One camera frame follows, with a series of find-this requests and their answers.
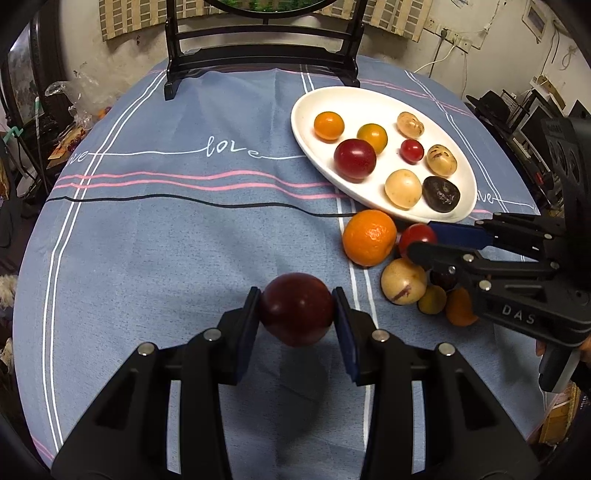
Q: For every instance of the brown cardboard boxes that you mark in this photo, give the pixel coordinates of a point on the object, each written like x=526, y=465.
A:
x=558, y=415

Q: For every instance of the pale smooth pepino melon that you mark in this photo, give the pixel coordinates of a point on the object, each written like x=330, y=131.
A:
x=403, y=188

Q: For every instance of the dark carved picture frame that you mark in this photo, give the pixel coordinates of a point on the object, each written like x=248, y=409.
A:
x=44, y=60

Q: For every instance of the large orange tomato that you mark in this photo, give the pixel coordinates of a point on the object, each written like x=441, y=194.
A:
x=372, y=137

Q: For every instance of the white wall socket strip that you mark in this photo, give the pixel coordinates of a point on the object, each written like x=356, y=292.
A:
x=455, y=39

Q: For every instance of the small yellow-green fruit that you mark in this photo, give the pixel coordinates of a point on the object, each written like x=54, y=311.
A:
x=432, y=299

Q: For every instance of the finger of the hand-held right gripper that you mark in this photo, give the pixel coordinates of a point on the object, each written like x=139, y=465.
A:
x=457, y=233
x=438, y=256

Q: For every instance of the clear plastic bag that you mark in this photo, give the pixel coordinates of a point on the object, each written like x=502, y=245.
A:
x=74, y=97

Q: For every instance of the small dark plum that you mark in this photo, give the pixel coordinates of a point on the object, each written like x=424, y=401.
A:
x=443, y=280

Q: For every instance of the white wall electrical panel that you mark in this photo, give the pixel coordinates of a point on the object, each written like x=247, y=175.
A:
x=538, y=21

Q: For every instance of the white round plate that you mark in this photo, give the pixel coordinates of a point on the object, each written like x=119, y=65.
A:
x=364, y=106

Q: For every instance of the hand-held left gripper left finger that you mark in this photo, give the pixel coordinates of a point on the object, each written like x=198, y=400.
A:
x=247, y=332

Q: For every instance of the red cherry tomato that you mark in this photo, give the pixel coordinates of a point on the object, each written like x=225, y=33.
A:
x=415, y=233
x=412, y=150

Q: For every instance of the tan pepino melon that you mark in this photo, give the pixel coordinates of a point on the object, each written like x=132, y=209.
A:
x=411, y=124

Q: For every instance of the dark purple wrinkled fruit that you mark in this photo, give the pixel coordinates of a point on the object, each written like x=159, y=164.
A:
x=441, y=194

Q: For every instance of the round goldfish screen black stand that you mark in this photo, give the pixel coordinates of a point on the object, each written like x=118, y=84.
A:
x=263, y=57

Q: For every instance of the tan cardboard box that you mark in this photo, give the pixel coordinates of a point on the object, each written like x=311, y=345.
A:
x=549, y=90

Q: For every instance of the spotted pepino melon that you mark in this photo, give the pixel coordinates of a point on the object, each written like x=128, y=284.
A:
x=442, y=160

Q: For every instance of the purple-striped pepino melon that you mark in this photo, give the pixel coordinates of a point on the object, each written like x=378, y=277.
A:
x=404, y=281

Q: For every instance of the blue plaid tablecloth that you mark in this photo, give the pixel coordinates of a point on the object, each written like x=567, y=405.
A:
x=184, y=254

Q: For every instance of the small orange tomato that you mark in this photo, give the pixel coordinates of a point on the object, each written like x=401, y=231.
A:
x=328, y=125

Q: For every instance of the beige checked curtain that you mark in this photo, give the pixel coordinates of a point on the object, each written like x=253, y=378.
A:
x=134, y=18

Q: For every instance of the round orange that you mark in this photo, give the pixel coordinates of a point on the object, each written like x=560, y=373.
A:
x=459, y=308

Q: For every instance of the black computer monitor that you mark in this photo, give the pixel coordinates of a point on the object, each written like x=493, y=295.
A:
x=531, y=124

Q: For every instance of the black desk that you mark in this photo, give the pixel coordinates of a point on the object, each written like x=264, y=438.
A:
x=521, y=157

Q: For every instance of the large dark red plum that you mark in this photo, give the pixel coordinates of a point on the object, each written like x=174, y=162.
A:
x=354, y=159
x=295, y=308

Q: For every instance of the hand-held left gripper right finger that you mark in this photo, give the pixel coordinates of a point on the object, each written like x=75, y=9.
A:
x=346, y=332

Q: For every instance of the mandarin orange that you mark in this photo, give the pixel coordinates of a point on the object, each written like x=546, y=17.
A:
x=369, y=237

